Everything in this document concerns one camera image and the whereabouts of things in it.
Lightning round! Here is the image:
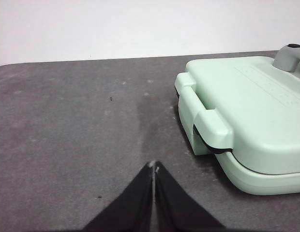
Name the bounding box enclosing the mint green hinged grill lid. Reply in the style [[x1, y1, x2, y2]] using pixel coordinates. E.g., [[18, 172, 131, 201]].
[[174, 43, 300, 175]]

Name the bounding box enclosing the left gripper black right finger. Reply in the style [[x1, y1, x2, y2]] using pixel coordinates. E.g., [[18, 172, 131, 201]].
[[153, 160, 225, 232]]

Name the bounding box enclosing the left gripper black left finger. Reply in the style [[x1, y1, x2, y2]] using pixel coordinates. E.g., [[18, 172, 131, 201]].
[[82, 161, 155, 232]]

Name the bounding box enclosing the mint green breakfast cooker base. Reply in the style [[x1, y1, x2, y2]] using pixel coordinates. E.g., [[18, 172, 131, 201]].
[[176, 87, 300, 196]]

